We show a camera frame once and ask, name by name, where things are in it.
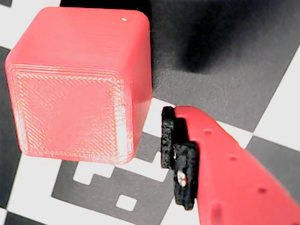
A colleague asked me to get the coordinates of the black white marker board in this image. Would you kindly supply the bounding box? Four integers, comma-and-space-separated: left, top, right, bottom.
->
0, 0, 300, 225

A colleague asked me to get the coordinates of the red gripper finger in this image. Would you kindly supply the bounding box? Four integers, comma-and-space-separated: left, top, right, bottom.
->
160, 105, 300, 225

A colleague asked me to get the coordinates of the red cube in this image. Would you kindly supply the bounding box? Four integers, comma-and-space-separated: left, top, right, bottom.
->
4, 6, 153, 165

